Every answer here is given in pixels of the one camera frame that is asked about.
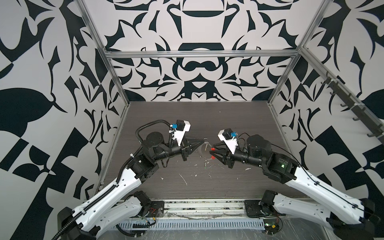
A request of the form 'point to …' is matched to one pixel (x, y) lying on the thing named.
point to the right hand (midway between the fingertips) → (213, 149)
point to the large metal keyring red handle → (206, 147)
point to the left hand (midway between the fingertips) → (204, 138)
